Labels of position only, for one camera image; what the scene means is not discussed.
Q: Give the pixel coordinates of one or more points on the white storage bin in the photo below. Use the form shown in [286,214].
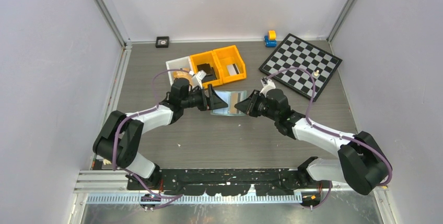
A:
[183,63]

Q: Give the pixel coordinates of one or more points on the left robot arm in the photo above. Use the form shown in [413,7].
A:
[120,136]

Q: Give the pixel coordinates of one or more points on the small black square box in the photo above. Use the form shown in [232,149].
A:
[162,42]

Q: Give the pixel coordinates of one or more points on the gold card in holder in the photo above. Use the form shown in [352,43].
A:
[236,97]

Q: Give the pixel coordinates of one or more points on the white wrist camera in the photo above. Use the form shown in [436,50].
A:
[267,84]
[197,78]

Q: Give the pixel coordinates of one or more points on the brown cards in white bin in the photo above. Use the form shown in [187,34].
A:
[180,73]

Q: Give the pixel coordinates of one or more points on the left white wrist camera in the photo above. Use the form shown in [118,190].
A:
[197,78]

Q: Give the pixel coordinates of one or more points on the black wallet in bin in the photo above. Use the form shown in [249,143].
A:
[210,73]

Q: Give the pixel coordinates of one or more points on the black white chessboard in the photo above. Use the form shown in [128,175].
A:
[293,51]

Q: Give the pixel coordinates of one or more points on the middle orange storage bin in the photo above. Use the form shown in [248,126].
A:
[209,63]

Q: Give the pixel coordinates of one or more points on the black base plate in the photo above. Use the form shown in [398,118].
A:
[227,182]

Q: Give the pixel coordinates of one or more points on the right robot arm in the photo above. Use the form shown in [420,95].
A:
[359,162]

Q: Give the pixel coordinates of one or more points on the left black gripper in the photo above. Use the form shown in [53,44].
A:
[214,102]

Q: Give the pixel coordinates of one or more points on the right orange storage bin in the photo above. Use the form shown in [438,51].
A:
[230,55]

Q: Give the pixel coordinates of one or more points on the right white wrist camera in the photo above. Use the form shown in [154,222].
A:
[267,84]

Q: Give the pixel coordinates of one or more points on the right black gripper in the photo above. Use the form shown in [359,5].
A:
[247,105]

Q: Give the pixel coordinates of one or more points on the orange storage bin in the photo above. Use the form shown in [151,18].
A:
[209,63]
[230,55]

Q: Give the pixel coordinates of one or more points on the white card with stripe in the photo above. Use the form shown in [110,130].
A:
[232,70]

